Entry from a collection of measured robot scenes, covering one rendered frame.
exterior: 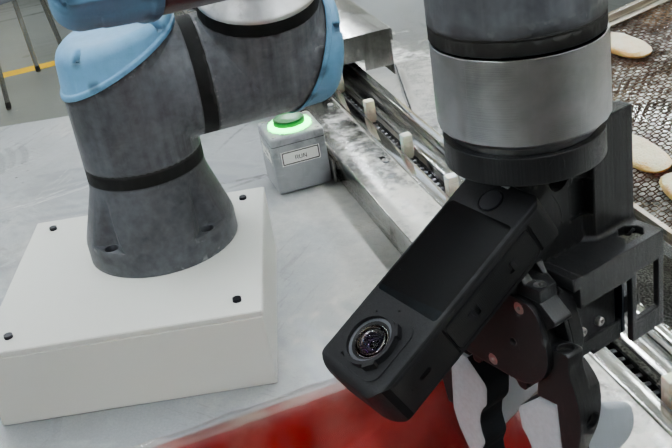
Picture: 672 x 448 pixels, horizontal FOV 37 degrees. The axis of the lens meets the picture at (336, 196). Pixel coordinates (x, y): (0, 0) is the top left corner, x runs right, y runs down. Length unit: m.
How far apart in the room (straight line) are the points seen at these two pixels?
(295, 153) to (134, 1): 0.81
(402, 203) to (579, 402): 0.67
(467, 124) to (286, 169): 0.85
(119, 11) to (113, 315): 0.52
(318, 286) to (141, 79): 0.30
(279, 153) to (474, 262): 0.83
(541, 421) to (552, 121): 0.15
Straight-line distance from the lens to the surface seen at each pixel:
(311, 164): 1.26
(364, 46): 1.51
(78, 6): 0.46
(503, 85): 0.41
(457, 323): 0.43
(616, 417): 0.53
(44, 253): 1.09
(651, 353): 0.88
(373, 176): 1.18
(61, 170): 1.50
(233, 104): 0.95
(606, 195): 0.48
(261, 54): 0.94
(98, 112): 0.94
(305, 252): 1.13
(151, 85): 0.93
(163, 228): 0.97
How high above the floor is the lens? 1.37
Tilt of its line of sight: 26 degrees down
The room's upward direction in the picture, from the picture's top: 9 degrees counter-clockwise
